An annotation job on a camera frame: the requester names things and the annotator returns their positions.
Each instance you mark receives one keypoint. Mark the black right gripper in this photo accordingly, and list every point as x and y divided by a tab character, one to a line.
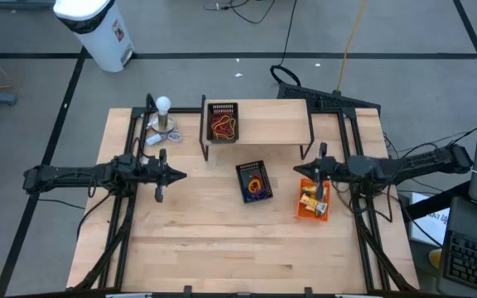
331	169

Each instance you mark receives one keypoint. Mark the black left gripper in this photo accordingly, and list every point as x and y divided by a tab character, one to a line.
151	173

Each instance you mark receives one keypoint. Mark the pink coil wristband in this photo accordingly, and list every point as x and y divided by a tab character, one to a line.
222	131

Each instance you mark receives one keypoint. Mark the black plastic mesh basket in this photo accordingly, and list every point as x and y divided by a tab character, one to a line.
211	120
251	167

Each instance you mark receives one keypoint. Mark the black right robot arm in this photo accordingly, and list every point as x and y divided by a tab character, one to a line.
408	165

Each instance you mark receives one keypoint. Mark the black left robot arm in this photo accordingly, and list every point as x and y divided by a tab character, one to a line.
77	173

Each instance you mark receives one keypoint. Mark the orange plastic mesh basket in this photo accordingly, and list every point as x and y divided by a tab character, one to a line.
306	216

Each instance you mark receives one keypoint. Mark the wooden shelf riser black legs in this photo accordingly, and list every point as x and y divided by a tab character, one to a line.
271	122

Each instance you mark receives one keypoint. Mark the white bulb brass lamp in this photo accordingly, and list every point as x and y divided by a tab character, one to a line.
163	104

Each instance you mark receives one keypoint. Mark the black table clamp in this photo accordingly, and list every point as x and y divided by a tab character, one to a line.
308	292
187	291

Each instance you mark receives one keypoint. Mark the black metal bar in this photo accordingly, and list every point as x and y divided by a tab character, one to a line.
429	207

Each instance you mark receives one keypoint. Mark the white paper sign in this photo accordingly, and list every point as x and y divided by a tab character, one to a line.
433	227

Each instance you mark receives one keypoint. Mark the yellow round object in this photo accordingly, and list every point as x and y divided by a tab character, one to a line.
434	258

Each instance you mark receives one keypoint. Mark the white trash bin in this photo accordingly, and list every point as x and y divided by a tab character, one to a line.
97	33

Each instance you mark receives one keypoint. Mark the grey laptop black keyboard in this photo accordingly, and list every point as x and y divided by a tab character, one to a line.
474	265

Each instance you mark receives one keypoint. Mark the grey floor strip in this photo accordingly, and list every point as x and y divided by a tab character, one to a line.
23	4

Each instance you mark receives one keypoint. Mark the black aluminium table frame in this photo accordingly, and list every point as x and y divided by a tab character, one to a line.
184	110

